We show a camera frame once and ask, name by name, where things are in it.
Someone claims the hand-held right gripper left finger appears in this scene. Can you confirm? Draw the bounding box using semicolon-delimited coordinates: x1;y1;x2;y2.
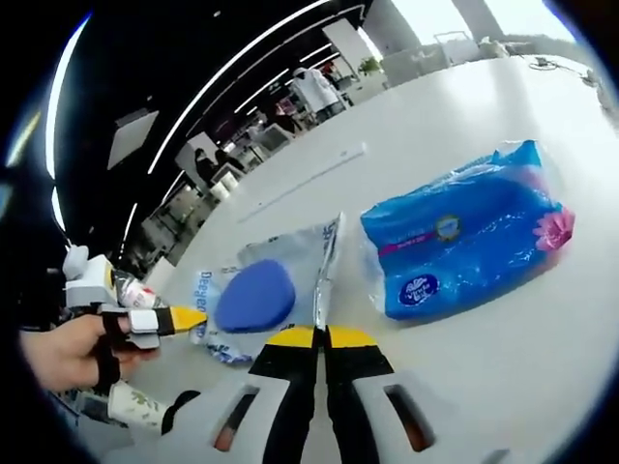
207;326;320;464

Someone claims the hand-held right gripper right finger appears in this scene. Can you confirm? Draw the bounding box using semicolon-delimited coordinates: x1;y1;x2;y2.
323;325;464;464

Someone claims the clear plastic bottle red label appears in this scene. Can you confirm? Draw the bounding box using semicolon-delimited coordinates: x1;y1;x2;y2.
113;270;163;310

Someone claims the white paper cup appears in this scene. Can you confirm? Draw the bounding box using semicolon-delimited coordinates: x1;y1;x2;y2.
108;384;168;429

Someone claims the clear bag with blue sponge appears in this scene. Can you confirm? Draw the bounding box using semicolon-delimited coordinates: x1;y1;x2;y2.
191;211;347;364

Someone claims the blue tissue pack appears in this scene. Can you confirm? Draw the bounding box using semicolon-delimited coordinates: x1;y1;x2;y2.
360;139;577;323

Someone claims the person's left hand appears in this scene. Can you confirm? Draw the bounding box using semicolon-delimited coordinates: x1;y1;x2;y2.
21;313;162;392

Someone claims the ceiling vent panel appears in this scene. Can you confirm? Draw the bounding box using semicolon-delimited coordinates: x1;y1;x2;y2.
105;109;161;171

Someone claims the white chair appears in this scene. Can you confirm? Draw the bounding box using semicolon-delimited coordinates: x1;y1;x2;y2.
432;31;478;67

